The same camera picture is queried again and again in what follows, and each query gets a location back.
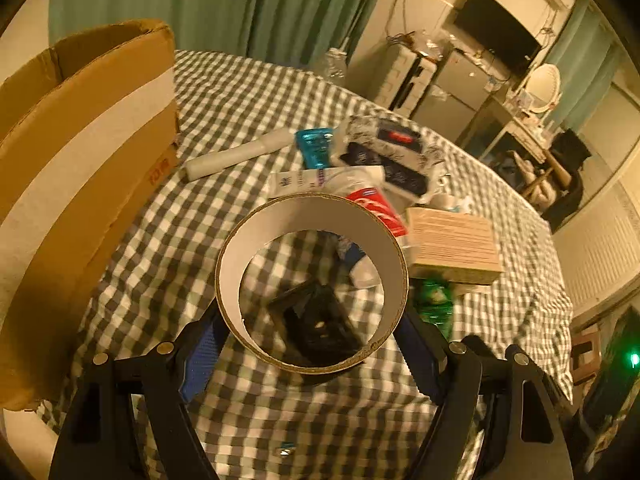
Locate white dressing table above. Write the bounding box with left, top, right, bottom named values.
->
left=456, top=96, right=573, bottom=197

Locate black wall television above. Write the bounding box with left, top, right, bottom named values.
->
left=454, top=0, right=541, bottom=76

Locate large teal curtain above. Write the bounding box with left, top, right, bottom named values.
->
left=49, top=0, right=378, bottom=67

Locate white oval vanity mirror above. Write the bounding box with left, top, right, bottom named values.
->
left=524, top=63, right=561, bottom=114

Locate teal window curtain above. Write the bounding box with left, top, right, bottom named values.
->
left=544, top=0, right=624, bottom=131

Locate white paper roll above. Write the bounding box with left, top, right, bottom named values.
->
left=183, top=128, right=295, bottom=182

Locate wooden block box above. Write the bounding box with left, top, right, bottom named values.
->
left=406, top=207, right=502, bottom=285

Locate white suitcase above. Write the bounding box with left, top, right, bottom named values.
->
left=366, top=44, right=437, bottom=118

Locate green packet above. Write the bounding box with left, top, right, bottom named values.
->
left=410, top=278, right=454, bottom=339

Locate clear water jug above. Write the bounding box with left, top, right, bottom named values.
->
left=312, top=48, right=347, bottom=87

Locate black white patterned pouch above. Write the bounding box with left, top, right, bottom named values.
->
left=330, top=115, right=447, bottom=205

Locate brown cardboard box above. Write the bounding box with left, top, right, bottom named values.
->
left=1, top=20, right=179, bottom=411

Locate white tube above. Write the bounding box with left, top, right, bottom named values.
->
left=268, top=166, right=385, bottom=200

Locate brown tape roll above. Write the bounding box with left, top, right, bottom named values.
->
left=215, top=193, right=409, bottom=377

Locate grey mini fridge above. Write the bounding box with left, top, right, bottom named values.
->
left=411, top=49, right=490, bottom=142

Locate black chair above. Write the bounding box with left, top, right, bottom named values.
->
left=542, top=129, right=591, bottom=233

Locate teal blue packet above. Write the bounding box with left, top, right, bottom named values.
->
left=295, top=128, right=333, bottom=169

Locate checkered grey white cloth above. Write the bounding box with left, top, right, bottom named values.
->
left=37, top=51, right=573, bottom=479

